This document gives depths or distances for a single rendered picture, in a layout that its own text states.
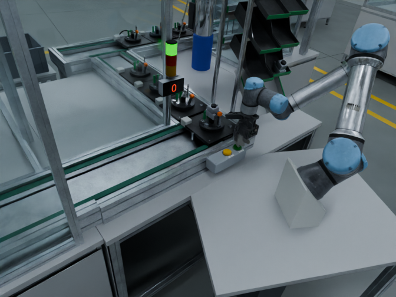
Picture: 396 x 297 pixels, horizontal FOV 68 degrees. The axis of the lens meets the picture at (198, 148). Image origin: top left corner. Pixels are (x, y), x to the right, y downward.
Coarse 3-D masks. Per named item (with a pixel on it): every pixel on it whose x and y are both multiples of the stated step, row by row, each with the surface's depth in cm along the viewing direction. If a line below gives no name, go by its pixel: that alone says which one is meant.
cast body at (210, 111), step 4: (212, 104) 153; (208, 108) 154; (212, 108) 152; (216, 108) 153; (208, 112) 155; (212, 112) 152; (216, 112) 154; (208, 116) 156; (212, 116) 154; (216, 116) 154
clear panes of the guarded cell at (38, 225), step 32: (0, 32) 62; (0, 64) 65; (0, 96) 68; (0, 128) 72; (32, 128) 77; (0, 160) 76; (32, 160) 82; (0, 192) 81; (32, 192) 87; (0, 224) 86; (32, 224) 93; (64, 224) 102; (0, 256) 92; (32, 256) 101
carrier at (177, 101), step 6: (174, 96) 182; (180, 96) 176; (186, 96) 179; (174, 102) 171; (180, 102) 173; (186, 102) 174; (192, 102) 174; (198, 102) 178; (174, 108) 171; (180, 108) 169; (186, 108) 169; (192, 108) 172; (198, 108) 173; (204, 108) 173; (174, 114) 166; (180, 114) 166; (186, 114) 167; (192, 114) 167; (198, 114) 170; (180, 120) 163
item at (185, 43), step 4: (192, 36) 273; (176, 40) 262; (180, 40) 264; (184, 40) 266; (188, 40) 269; (192, 40) 273; (180, 44) 266; (184, 44) 269; (188, 44) 272; (192, 44) 275; (180, 48) 269; (184, 48) 271; (188, 48) 274
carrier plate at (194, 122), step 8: (192, 120) 163; (224, 120) 165; (192, 128) 156; (200, 128) 157; (224, 128) 159; (232, 128) 159; (200, 136) 152; (208, 136) 152; (216, 136) 153; (224, 136) 153; (208, 144) 148
